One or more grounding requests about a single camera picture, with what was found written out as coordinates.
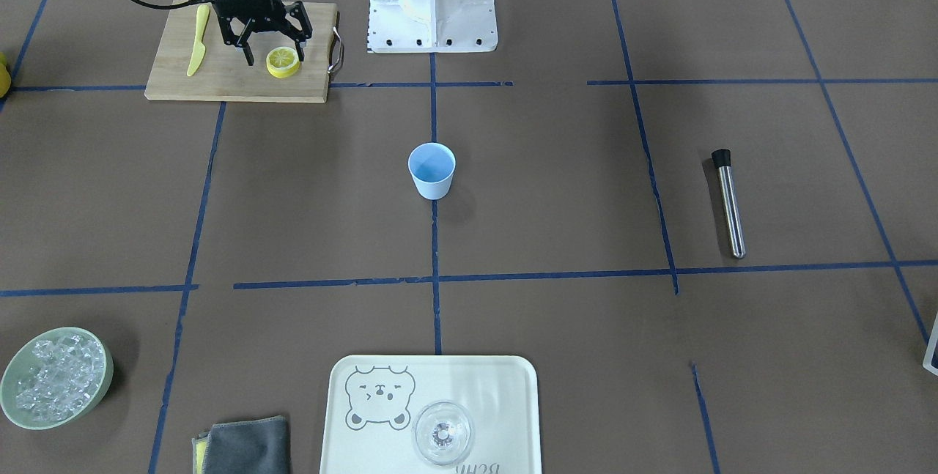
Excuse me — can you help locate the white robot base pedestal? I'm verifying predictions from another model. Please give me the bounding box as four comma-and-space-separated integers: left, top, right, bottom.
366, 0, 499, 54

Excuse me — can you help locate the cream bear serving tray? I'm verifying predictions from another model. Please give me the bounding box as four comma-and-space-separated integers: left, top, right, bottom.
320, 355, 543, 473

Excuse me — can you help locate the clear wine glass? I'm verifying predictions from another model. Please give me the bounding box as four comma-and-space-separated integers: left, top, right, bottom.
413, 400, 475, 467

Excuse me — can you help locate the steel muddler black tip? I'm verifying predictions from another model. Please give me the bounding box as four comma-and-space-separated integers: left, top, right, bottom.
711, 148, 747, 259

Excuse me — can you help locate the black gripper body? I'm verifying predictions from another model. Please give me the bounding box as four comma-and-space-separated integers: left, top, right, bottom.
213, 0, 288, 47

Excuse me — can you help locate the white wire cup rack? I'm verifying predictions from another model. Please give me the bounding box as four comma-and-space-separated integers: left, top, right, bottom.
922, 315, 938, 375

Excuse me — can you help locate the whole yellow lemon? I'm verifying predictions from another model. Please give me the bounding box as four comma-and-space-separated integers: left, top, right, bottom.
0, 51, 12, 99

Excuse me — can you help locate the grey folded cloth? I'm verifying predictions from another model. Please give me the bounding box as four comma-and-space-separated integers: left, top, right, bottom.
192, 416, 291, 473

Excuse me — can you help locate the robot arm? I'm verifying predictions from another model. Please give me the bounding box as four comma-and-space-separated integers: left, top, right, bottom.
213, 0, 314, 64

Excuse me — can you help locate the yellow plastic knife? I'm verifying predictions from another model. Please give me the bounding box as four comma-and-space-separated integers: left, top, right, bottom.
185, 4, 212, 77

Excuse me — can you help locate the light blue plastic cup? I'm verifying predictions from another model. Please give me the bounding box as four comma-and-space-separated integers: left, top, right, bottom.
407, 141, 457, 201

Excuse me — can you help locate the green bowl of ice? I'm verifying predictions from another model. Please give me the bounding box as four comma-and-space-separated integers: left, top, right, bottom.
2, 327, 114, 431

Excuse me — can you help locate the bamboo cutting board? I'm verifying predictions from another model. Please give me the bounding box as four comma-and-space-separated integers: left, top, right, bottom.
144, 0, 339, 104

